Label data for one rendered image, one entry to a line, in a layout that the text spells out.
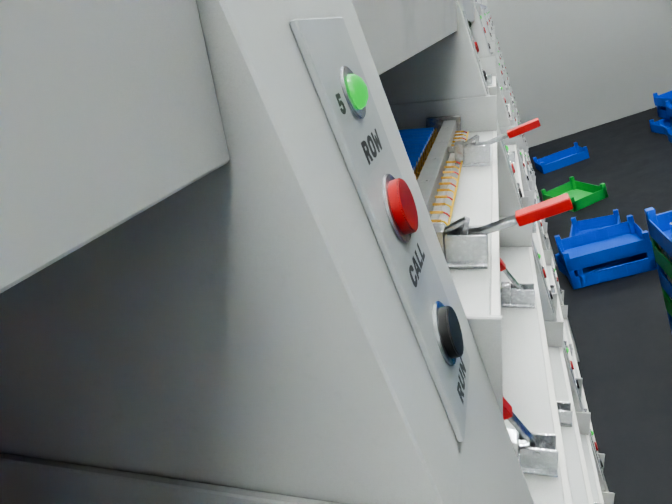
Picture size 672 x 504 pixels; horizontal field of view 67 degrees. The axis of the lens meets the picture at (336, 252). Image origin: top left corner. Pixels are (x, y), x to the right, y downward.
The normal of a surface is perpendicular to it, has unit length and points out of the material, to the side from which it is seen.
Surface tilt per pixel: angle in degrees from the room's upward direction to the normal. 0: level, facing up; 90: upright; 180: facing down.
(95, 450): 90
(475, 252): 90
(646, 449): 0
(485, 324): 90
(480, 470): 90
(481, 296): 16
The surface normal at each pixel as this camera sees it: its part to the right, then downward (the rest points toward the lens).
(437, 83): -0.27, 0.41
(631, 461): -0.38, -0.87
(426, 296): 0.88, -0.25
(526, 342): -0.13, -0.91
